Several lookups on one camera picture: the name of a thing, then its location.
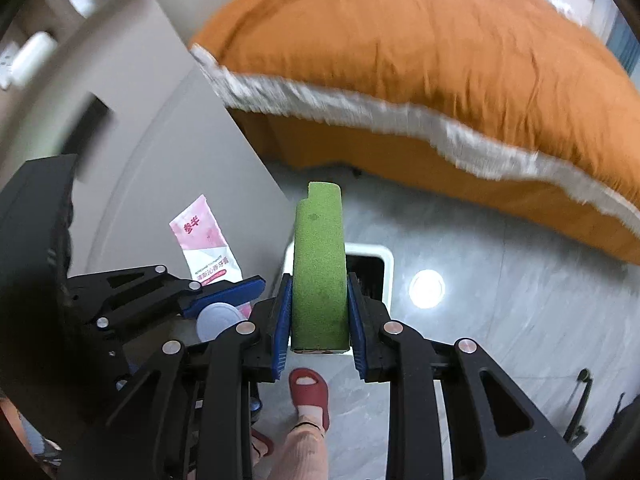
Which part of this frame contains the black chair base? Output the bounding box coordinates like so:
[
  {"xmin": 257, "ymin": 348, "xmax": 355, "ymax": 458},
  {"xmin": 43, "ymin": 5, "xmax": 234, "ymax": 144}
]
[{"xmin": 562, "ymin": 367, "xmax": 640, "ymax": 463}]

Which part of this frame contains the round white lid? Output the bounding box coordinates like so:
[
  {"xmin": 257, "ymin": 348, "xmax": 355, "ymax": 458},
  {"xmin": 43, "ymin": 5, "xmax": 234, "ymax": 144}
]
[{"xmin": 195, "ymin": 301, "xmax": 241, "ymax": 344}]

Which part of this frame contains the white trash bin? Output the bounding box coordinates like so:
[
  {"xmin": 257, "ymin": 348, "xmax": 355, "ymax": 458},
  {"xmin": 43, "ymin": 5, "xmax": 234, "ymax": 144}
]
[{"xmin": 281, "ymin": 242, "xmax": 454, "ymax": 480}]

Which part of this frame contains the person's leg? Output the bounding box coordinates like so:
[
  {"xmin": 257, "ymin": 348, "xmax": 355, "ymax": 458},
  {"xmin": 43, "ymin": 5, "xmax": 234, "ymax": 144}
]
[{"xmin": 269, "ymin": 405, "xmax": 329, "ymax": 480}]

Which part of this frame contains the white table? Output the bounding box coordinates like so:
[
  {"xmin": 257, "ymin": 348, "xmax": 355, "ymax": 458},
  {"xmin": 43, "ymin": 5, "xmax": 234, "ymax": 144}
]
[{"xmin": 0, "ymin": 0, "xmax": 295, "ymax": 291}]

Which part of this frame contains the orange bed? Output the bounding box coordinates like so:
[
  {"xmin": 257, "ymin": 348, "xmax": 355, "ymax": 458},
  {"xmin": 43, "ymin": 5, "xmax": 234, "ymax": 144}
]
[{"xmin": 227, "ymin": 107, "xmax": 640, "ymax": 266}]

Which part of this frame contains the red slipper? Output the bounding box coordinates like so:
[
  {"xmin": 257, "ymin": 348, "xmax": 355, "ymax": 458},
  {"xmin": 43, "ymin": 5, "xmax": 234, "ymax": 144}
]
[
  {"xmin": 288, "ymin": 367, "xmax": 330, "ymax": 432},
  {"xmin": 250, "ymin": 427, "xmax": 275, "ymax": 459}
]

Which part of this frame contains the orange blanket with white fringe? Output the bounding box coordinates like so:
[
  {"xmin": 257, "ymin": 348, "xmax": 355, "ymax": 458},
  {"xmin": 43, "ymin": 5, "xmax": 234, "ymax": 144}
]
[{"xmin": 189, "ymin": 0, "xmax": 640, "ymax": 241}]

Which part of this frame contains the green sponge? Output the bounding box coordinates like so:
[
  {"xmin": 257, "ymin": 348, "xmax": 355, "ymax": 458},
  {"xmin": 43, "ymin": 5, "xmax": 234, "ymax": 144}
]
[{"xmin": 289, "ymin": 181, "xmax": 350, "ymax": 354}]

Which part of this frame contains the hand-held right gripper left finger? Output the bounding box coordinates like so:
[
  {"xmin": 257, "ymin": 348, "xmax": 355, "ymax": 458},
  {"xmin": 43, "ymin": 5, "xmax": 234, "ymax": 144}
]
[{"xmin": 104, "ymin": 274, "xmax": 294, "ymax": 480}]

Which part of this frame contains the white device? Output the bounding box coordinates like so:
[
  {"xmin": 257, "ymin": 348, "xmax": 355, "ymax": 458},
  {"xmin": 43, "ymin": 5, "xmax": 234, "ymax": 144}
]
[{"xmin": 9, "ymin": 31, "xmax": 57, "ymax": 87}]

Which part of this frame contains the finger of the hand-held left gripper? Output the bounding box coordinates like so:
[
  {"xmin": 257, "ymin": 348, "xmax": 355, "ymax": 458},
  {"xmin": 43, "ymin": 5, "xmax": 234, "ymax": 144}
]
[{"xmin": 66, "ymin": 263, "xmax": 267, "ymax": 329}]

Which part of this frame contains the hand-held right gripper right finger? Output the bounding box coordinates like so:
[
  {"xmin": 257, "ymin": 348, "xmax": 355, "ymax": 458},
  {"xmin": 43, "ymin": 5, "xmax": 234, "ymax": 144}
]
[{"xmin": 347, "ymin": 272, "xmax": 587, "ymax": 480}]

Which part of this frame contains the pink and white packet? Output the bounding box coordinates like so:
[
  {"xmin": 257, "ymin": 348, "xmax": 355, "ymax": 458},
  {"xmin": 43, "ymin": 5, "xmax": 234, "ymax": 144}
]
[{"xmin": 168, "ymin": 193, "xmax": 245, "ymax": 287}]

